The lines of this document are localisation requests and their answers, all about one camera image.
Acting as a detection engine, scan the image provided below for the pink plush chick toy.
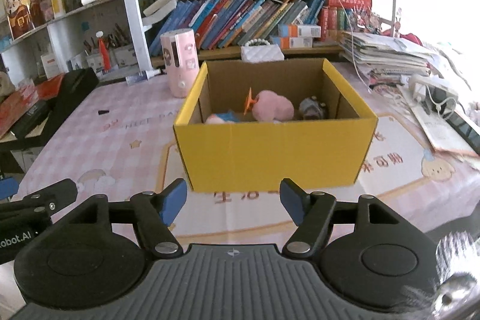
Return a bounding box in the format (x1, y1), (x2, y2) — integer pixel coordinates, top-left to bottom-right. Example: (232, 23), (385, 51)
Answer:
(243, 88), (295, 122)

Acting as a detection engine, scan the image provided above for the blue plastic bag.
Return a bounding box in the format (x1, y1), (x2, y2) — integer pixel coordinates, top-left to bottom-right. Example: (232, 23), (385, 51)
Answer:
(205, 110), (241, 124)

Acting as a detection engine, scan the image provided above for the pink checkered tablecloth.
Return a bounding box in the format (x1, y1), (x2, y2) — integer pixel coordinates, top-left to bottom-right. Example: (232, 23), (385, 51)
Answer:
(19, 66), (479, 244)

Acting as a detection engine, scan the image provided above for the yellow cardboard box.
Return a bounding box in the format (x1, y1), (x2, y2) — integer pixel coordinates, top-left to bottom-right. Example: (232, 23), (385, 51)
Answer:
(173, 58), (377, 193)

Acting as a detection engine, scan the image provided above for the grey plush toy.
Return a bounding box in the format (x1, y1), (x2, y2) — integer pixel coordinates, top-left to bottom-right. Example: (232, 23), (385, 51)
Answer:
(298, 96), (329, 120)

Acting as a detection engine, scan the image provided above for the red plastic bag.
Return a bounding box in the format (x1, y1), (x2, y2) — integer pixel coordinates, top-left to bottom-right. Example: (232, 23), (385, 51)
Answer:
(1, 73), (65, 137)

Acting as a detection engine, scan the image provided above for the black long box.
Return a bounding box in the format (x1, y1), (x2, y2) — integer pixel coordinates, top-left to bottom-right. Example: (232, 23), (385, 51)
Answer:
(10, 101), (50, 140)

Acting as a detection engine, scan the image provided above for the pink cylindrical humidifier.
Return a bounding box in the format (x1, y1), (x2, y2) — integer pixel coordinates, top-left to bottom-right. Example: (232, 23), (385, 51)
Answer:
(160, 28), (199, 98)

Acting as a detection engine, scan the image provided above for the stack of papers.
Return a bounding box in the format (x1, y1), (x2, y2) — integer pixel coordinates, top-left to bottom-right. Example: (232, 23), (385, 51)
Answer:
(340, 32), (434, 76)

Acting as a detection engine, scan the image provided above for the white quilted handbag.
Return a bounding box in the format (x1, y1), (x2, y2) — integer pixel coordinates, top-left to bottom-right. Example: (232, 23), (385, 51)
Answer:
(241, 39), (285, 63)

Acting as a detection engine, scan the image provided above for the orange white box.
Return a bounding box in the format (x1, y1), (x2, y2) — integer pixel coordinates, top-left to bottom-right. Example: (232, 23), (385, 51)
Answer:
(277, 24), (321, 38)

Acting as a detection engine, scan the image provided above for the fortune god figure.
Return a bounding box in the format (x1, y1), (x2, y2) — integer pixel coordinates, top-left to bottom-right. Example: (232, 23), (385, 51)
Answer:
(4, 0), (45, 40)

